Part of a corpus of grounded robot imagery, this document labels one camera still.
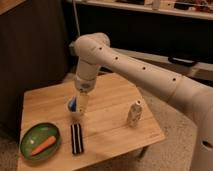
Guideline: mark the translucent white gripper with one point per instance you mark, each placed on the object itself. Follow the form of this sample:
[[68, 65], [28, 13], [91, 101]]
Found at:
[[82, 94]]

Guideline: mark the green ceramic bowl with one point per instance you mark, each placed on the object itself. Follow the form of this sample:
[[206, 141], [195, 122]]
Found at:
[[32, 142]]

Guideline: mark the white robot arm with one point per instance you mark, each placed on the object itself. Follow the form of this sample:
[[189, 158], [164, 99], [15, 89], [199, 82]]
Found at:
[[190, 97]]

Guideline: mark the white cup with blue object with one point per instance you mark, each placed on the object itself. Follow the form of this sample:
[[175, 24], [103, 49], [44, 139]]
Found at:
[[72, 107]]

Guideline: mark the wooden table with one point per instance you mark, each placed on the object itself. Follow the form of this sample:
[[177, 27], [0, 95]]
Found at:
[[105, 133]]

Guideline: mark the black white striped block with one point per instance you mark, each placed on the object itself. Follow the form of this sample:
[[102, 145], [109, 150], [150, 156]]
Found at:
[[76, 139]]

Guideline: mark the small white bottle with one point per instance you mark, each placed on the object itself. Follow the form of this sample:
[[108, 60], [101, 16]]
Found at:
[[134, 113]]

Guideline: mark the orange carrot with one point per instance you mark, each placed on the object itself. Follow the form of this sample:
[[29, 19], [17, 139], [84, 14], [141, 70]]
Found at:
[[45, 144]]

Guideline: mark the metal vertical pole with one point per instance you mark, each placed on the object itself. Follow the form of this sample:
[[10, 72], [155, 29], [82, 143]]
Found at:
[[76, 18]]

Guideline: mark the wooden shelf board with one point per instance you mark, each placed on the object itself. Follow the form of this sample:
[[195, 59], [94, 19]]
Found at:
[[142, 8]]

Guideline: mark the black handle on beam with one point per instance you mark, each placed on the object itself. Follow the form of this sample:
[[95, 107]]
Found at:
[[183, 63]]

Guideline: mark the grey metal rail beam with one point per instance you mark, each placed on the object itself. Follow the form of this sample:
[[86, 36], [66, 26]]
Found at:
[[203, 71]]

